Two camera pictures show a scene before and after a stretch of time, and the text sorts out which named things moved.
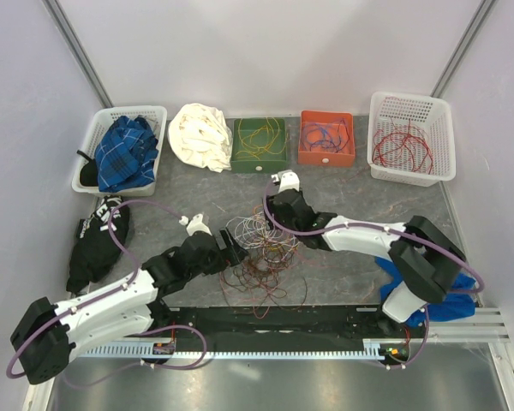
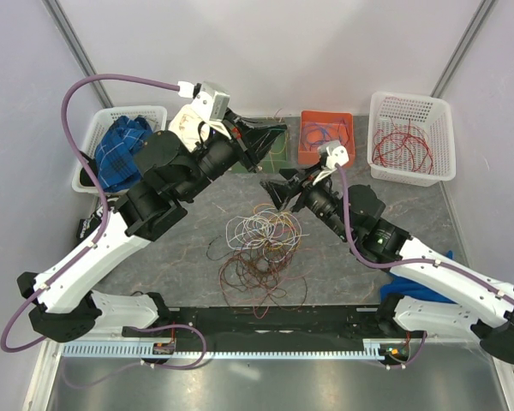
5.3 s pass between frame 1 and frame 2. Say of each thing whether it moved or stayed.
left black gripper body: moved
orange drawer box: stayed
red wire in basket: stayed
